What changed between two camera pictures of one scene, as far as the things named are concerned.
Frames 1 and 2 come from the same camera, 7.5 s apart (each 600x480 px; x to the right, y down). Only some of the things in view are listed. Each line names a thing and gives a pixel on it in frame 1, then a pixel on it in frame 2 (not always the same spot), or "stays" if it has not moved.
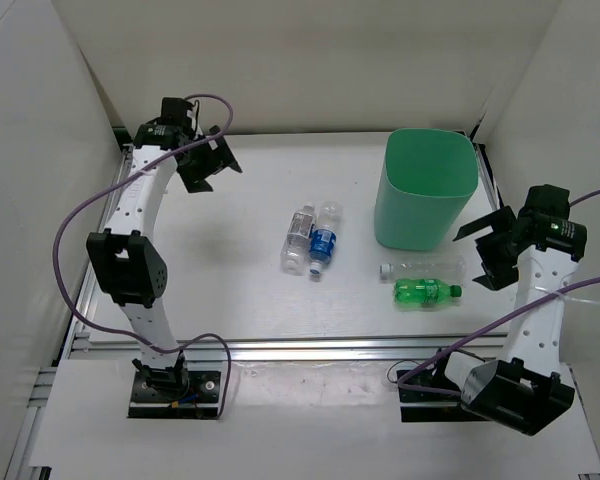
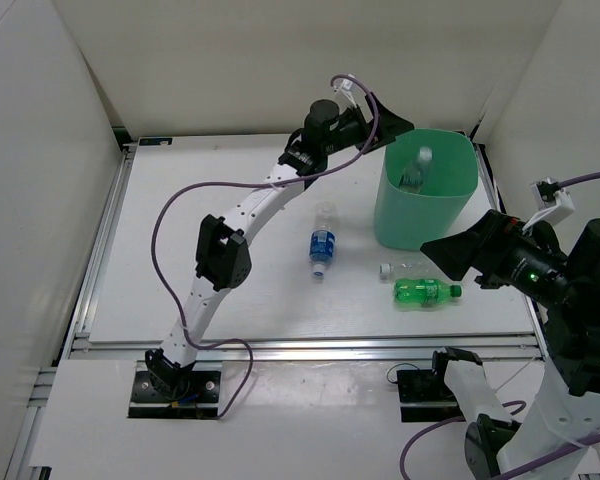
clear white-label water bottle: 295,250 to 412,177
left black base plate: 199,399 stays
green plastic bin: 430,177 stays
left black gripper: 216,160 to 389,125
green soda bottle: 423,291 stays
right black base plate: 428,407 stays
